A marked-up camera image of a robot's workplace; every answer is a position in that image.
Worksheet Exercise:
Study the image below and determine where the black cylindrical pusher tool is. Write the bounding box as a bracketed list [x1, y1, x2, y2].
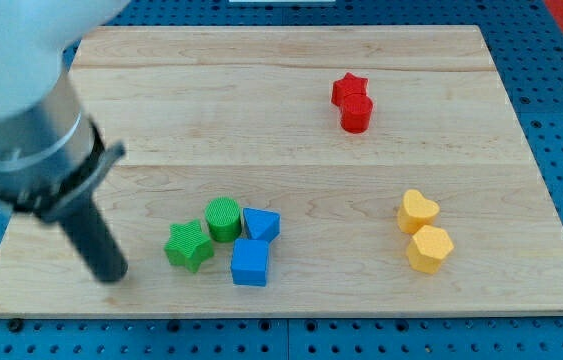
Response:
[59, 198, 128, 283]

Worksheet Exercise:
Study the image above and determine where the green star block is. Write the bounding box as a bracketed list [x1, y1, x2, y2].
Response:
[164, 219, 214, 273]

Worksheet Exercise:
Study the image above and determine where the green cylinder block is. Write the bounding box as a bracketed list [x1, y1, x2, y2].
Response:
[204, 197, 242, 243]

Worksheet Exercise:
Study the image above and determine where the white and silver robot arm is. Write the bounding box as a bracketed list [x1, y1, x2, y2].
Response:
[0, 0, 129, 283]

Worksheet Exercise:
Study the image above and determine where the wooden board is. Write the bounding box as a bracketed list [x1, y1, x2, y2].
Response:
[0, 25, 563, 319]

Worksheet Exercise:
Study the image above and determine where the red star block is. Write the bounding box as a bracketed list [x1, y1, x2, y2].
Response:
[331, 72, 369, 106]

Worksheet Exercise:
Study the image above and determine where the blue cube block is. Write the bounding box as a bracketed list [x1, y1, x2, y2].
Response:
[230, 238, 269, 287]

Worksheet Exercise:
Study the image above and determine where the blue triangle block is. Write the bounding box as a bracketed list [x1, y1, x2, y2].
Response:
[243, 208, 280, 243]

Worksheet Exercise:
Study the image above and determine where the red cylinder block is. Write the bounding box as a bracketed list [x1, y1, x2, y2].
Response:
[339, 94, 373, 133]

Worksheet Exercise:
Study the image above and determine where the yellow heart block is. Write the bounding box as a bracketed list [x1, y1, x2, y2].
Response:
[397, 189, 440, 234]

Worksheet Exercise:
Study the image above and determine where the yellow hexagon block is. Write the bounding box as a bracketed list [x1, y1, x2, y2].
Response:
[406, 225, 454, 275]

